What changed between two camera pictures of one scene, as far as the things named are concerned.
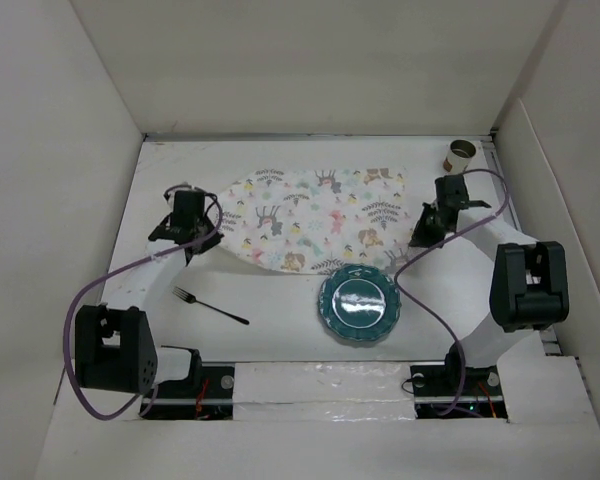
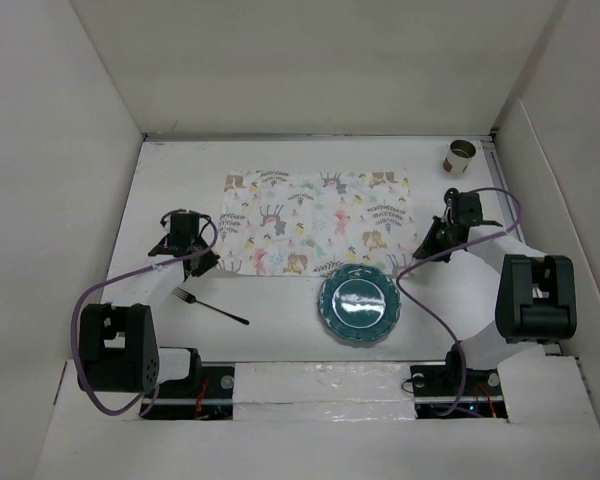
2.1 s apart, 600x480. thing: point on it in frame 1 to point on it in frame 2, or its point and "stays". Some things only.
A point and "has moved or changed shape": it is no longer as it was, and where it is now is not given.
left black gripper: x=208 y=244 to x=207 y=263
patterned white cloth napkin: x=313 y=220 has moved or changed shape
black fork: x=192 y=299 stays
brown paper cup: x=459 y=154 stays
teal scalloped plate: x=359 y=302 stays
